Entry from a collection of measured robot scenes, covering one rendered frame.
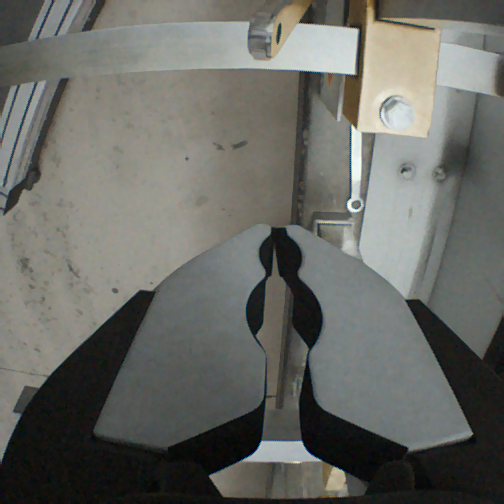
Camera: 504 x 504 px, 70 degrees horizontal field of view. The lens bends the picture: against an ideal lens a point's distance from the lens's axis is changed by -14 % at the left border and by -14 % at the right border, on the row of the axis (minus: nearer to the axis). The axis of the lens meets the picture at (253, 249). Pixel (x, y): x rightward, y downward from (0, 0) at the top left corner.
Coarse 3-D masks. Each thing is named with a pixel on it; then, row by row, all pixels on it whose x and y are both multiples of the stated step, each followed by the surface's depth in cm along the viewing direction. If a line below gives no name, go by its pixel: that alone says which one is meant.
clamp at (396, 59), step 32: (352, 0) 23; (384, 32) 21; (416, 32) 21; (384, 64) 22; (416, 64) 22; (352, 96) 25; (384, 96) 23; (416, 96) 23; (384, 128) 24; (416, 128) 24
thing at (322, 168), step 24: (312, 72) 38; (312, 96) 39; (312, 120) 41; (312, 144) 42; (336, 144) 42; (312, 168) 43; (336, 168) 43; (312, 192) 45; (336, 192) 45; (312, 216) 46; (336, 216) 45; (360, 216) 46; (288, 288) 55; (288, 312) 54; (288, 336) 56; (288, 360) 58; (288, 384) 61; (288, 408) 64
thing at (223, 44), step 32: (96, 32) 22; (128, 32) 22; (160, 32) 22; (192, 32) 22; (224, 32) 22; (320, 32) 22; (352, 32) 22; (0, 64) 23; (32, 64) 23; (64, 64) 23; (96, 64) 23; (128, 64) 23; (160, 64) 23; (192, 64) 23; (224, 64) 23; (256, 64) 23; (288, 64) 23; (320, 64) 23; (352, 64) 23; (448, 64) 22; (480, 64) 22
